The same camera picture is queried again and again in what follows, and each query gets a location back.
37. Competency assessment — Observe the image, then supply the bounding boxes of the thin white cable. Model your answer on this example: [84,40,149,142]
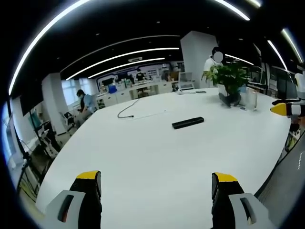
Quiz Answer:
[133,109,167,120]

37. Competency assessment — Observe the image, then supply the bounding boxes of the white display counter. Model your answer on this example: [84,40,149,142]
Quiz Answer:
[96,80,179,108]

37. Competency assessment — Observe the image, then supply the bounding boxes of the black remote control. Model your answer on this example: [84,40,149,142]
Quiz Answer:
[172,116,205,130]

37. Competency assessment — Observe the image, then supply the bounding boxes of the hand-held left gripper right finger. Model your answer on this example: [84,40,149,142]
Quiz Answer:
[211,172,277,229]

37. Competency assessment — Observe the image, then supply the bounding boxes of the black tripod stand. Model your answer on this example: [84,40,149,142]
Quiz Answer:
[9,100,48,198]

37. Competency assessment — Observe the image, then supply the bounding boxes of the white laptop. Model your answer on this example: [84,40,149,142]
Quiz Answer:
[178,72,195,91]

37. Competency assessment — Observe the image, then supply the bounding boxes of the clear acrylic stand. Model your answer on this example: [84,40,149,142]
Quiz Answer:
[244,86,259,112]

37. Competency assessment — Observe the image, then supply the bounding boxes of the green potted plant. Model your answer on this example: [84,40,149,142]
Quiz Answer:
[201,62,250,108]

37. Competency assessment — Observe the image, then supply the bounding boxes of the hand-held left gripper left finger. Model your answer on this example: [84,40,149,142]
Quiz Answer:
[44,170,103,229]

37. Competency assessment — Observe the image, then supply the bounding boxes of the white structural column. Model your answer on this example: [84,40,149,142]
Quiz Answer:
[41,73,70,136]
[180,30,219,89]

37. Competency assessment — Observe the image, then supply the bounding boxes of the black cable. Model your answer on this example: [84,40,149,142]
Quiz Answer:
[117,98,141,119]

